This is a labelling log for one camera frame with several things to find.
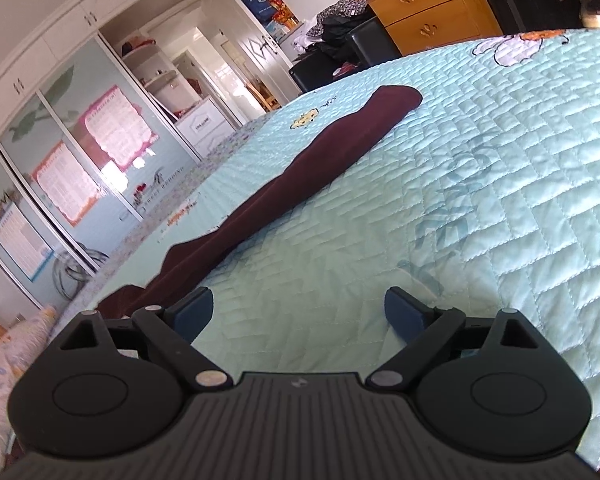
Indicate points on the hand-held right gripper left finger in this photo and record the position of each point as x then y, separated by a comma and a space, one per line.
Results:
195, 310

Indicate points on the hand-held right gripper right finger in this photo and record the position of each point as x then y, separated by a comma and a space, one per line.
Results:
405, 315

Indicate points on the maroon pants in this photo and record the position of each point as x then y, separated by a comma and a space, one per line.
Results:
305, 170

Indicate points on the pile of clothes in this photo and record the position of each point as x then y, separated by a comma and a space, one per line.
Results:
340, 20

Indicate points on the white drawer cabinet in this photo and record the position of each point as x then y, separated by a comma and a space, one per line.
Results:
205, 127

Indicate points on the floral pink duvet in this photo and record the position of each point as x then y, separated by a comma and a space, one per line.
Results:
5, 370

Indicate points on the wooden chair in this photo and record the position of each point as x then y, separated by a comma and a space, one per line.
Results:
266, 96

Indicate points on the sliding door wardrobe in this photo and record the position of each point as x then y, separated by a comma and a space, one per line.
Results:
80, 110

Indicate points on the open white shelf unit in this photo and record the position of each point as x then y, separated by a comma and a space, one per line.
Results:
150, 75

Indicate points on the black leather stool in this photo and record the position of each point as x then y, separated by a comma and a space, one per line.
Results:
320, 72
375, 42

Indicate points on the white room door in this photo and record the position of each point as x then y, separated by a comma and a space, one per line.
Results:
245, 35

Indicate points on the wooden desk with drawers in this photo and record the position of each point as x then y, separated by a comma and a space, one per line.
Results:
430, 5

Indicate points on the white overhead cabinets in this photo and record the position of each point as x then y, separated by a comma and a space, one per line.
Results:
80, 15

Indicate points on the blue bordered wall chart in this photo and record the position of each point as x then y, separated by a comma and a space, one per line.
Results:
22, 240

